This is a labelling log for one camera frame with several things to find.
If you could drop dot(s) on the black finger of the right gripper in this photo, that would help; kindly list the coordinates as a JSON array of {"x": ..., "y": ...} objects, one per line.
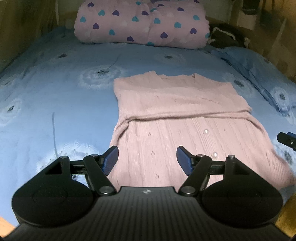
[{"x": 288, "y": 139}]

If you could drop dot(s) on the blue dandelion pillow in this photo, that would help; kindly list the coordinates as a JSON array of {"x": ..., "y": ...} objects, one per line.
[{"x": 276, "y": 88}]

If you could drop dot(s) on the pink knitted sweater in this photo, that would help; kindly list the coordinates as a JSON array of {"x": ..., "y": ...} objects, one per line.
[{"x": 158, "y": 113}]

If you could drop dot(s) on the black and white garment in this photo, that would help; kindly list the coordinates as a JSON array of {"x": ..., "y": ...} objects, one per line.
[{"x": 225, "y": 35}]

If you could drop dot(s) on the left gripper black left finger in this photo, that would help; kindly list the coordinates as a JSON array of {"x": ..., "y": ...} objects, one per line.
[{"x": 98, "y": 167}]

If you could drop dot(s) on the pink heart-patterned folded blanket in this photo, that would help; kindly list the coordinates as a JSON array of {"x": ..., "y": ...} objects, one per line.
[{"x": 176, "y": 24}]

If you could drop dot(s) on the blue dandelion bed sheet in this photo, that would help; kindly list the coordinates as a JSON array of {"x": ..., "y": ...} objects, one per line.
[{"x": 57, "y": 99}]

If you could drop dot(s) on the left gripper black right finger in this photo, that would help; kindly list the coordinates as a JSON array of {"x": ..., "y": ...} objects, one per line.
[{"x": 197, "y": 170}]

